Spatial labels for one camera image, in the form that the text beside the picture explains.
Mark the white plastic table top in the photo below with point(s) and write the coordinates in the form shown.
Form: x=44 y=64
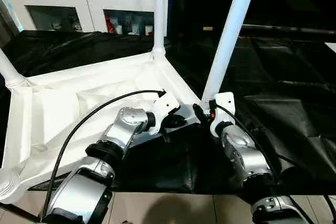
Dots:
x=65 y=108

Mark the black mat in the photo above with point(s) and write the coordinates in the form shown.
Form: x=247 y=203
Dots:
x=275 y=103

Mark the small tan label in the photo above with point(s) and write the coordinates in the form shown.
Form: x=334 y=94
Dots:
x=207 y=28

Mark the dark blue upright panel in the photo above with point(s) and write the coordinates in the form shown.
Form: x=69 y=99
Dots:
x=170 y=11

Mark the red packet in cabinet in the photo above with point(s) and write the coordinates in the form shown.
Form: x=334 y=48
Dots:
x=109 y=24

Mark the white flat board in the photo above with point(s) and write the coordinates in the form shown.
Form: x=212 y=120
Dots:
x=330 y=45

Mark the black metal table leg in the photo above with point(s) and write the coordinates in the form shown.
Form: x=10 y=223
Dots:
x=26 y=213

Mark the pale blue translucent container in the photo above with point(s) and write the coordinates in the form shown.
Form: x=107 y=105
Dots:
x=14 y=14

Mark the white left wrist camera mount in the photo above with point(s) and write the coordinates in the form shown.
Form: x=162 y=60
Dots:
x=165 y=100

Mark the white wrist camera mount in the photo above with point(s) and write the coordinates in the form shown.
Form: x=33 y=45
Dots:
x=165 y=100
x=223 y=100

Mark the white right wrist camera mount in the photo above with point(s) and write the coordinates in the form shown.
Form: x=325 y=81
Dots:
x=223 y=100

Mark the black metal rail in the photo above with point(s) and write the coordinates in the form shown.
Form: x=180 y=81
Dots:
x=288 y=28

